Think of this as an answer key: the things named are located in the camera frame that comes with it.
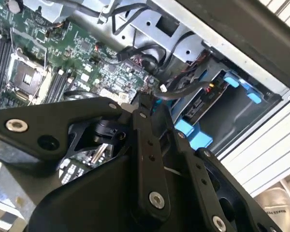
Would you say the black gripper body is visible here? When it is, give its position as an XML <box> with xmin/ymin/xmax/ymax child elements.
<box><xmin>28</xmin><ymin>154</ymin><xmax>210</xmax><ymax>232</ymax></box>

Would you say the hard disk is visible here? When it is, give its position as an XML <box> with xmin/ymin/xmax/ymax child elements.
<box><xmin>173</xmin><ymin>71</ymin><xmax>241</xmax><ymax>137</ymax></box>

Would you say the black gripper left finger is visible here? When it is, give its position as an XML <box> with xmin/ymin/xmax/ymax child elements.
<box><xmin>0</xmin><ymin>92</ymin><xmax>172</xmax><ymax>220</ymax></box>

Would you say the black disk power wire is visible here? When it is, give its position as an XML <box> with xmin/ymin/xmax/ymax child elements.
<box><xmin>156</xmin><ymin>81</ymin><xmax>215</xmax><ymax>101</ymax></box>

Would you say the black disk data wire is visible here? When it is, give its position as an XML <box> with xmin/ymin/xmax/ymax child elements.
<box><xmin>116</xmin><ymin>44</ymin><xmax>171</xmax><ymax>75</ymax></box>

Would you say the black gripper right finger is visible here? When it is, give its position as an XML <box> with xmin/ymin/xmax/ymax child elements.
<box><xmin>151</xmin><ymin>104</ymin><xmax>280</xmax><ymax>232</ymax></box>

